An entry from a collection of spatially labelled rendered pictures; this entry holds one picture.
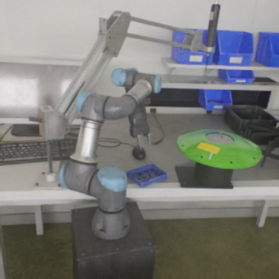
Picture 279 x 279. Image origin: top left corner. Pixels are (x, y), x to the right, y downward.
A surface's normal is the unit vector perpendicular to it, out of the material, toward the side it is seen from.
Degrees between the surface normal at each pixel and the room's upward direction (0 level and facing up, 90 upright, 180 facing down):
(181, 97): 90
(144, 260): 90
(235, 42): 90
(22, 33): 90
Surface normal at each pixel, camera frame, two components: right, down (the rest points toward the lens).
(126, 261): 0.29, 0.43
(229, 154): 0.10, -0.69
